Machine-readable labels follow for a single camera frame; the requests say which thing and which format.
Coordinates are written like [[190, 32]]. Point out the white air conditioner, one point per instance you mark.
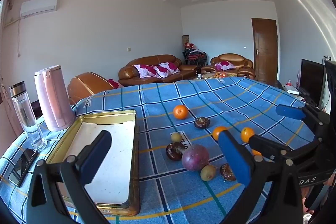
[[39, 6]]

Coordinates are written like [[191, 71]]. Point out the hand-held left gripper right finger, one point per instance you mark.
[[233, 158]]

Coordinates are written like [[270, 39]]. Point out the low tv cabinet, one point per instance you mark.
[[284, 87]]

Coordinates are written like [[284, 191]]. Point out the brown leather sofa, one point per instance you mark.
[[128, 74]]

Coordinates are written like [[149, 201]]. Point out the plate of oranges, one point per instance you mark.
[[220, 74]]

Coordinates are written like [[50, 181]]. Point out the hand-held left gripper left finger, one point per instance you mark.
[[97, 158]]

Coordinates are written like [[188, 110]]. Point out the red plush toy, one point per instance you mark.
[[188, 45]]

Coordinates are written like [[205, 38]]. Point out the tall patterned vase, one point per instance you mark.
[[185, 39]]

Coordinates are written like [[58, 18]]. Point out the gold tin tray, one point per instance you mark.
[[115, 134]]

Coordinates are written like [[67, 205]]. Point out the white box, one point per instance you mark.
[[293, 91]]

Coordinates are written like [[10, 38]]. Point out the red floral pillow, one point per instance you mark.
[[115, 83]]

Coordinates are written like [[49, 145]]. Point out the blue checked tablecloth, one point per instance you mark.
[[162, 192]]

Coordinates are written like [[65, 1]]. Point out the brown wooden door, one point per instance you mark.
[[265, 50]]

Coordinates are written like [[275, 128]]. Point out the green kiwi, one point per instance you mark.
[[176, 137], [208, 172]]

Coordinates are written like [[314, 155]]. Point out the pink electric kettle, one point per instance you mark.
[[52, 98]]

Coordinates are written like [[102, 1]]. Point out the stacked black chairs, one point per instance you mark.
[[194, 57]]

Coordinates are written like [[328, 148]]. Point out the coffee table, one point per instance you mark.
[[204, 77]]

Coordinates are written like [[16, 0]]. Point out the black smartphone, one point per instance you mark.
[[23, 163]]

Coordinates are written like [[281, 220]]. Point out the purple passion fruit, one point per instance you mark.
[[195, 157]]

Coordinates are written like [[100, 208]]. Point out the white magenta floral pillow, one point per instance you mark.
[[145, 70], [224, 64], [168, 69]]

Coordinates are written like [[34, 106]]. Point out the glass water bottle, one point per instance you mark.
[[26, 113]]

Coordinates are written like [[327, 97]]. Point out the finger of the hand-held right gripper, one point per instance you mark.
[[290, 111], [267, 145]]

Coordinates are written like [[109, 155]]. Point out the black television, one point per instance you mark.
[[312, 79]]

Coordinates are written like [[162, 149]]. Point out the brown leather armchair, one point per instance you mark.
[[231, 57], [89, 85]]

